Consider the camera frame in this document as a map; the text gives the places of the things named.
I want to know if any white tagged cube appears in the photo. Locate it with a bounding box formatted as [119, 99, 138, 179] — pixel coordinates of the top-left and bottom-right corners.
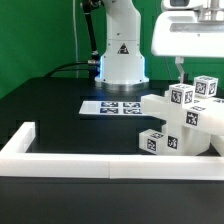
[194, 75, 218, 98]
[169, 83, 195, 106]

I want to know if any black cable bundle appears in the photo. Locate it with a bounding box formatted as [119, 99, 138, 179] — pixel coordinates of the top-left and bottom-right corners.
[43, 61, 101, 80]

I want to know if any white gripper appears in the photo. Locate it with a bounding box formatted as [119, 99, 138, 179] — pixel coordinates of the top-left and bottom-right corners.
[151, 11, 224, 83]

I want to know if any white U-shaped fence frame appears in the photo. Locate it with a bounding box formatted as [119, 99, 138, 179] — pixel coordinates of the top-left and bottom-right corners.
[0, 122, 224, 181]

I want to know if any grey thin cable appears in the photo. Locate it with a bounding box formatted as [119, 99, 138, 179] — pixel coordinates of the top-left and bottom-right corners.
[72, 0, 81, 79]

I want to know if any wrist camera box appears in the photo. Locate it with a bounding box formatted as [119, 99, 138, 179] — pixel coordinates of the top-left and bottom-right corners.
[161, 0, 204, 12]

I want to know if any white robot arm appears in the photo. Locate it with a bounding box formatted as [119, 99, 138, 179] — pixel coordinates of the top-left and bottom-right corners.
[82, 0, 224, 89]

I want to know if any white chair seat part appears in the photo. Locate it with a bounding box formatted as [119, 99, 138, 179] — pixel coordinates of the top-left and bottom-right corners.
[160, 123, 211, 156]

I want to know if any white chair back frame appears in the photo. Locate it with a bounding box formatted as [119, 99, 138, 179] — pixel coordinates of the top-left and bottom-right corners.
[141, 92, 224, 135]

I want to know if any white marker sheet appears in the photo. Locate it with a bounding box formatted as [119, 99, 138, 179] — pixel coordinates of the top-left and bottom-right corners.
[79, 101, 143, 116]

